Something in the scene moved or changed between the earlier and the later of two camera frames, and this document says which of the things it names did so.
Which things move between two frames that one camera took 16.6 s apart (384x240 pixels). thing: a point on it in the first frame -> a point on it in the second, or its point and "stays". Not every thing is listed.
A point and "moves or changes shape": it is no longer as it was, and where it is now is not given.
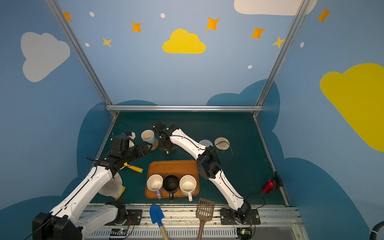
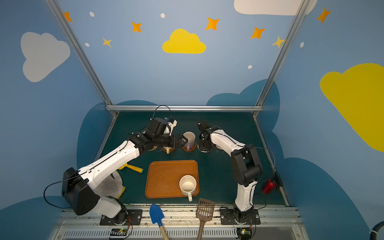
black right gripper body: x=165 y=142 -> x=204 y=143
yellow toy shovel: x=140 y=170 stays
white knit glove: x=114 y=187 stays
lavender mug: x=155 y=182 moves or changes shape
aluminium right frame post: x=280 y=57 stays
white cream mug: x=187 y=184 stays
